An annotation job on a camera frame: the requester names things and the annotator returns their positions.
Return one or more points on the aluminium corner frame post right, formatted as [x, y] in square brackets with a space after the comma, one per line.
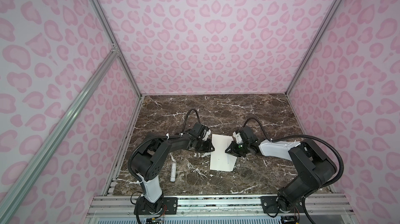
[327, 20]

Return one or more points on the white glue stick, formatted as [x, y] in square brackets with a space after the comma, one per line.
[173, 172]

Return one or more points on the aluminium diagonal frame bar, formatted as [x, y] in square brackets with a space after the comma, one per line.
[29, 176]

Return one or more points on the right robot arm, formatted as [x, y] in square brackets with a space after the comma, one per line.
[318, 164]

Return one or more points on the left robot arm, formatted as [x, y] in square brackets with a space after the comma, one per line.
[147, 160]

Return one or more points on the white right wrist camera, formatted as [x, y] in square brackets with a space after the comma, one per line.
[237, 137]

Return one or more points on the cream white envelope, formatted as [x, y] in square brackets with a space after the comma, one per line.
[219, 159]

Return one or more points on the aluminium corner frame post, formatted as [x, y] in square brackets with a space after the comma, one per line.
[327, 20]
[112, 39]

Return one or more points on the aluminium corner frame post left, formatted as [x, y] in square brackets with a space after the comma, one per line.
[112, 39]

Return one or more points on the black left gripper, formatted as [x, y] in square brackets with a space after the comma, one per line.
[209, 148]

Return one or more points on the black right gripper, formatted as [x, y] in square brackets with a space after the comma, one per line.
[232, 150]

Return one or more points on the metal base rail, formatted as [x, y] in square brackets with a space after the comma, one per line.
[225, 209]

